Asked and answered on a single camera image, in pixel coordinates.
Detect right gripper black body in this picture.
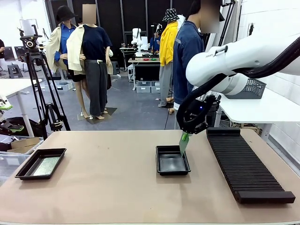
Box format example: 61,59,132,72
186,97,215,125

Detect green perforated circuit board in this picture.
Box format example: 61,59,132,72
179,133,190,157
32,156,62,177

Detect black ESD tray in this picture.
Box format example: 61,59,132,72
15,147,68,181
156,145,192,177

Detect brown cardboard box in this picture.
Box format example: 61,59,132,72
7,137,41,155

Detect black bag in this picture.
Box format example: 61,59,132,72
0,116,44,141

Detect white desk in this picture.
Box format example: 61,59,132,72
0,78,43,138

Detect large clear plastic bin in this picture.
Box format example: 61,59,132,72
0,135,45,187

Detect black step stool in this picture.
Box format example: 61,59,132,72
7,63,23,79

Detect clear plastic storage box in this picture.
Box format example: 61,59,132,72
135,81,152,94
151,81,162,94

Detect worker in blue jacket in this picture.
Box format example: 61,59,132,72
172,0,225,130

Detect dark computer monitor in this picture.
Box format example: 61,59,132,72
1,46,15,62

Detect black slotted board rack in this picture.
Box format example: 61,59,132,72
206,127,296,204

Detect white side table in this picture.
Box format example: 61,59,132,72
212,92,300,143

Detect grey woven plastic basket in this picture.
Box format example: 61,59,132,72
231,78,267,100

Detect clear floor storage bin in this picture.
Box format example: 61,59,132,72
55,81,74,92

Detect mannequin with yellow jacket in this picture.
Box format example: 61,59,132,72
158,8,186,109

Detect mannequin with black hat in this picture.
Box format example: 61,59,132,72
45,5,79,83

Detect background work table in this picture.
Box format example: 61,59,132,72
127,57,162,91

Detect white computer tower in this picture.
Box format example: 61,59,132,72
127,64,136,82

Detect background person in blue shirt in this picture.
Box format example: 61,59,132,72
150,30,162,53

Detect small whiteboard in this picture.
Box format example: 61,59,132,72
19,18,38,36

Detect white leaning panels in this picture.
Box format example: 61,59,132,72
206,0,240,53

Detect mannequin with navy tee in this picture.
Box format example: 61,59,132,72
66,4,114,120

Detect black corrugated cable hose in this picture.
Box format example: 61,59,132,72
176,37,300,132

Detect black camera tripod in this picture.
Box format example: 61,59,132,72
19,24,71,141

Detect dark mannequin base plate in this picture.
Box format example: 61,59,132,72
88,107,118,124

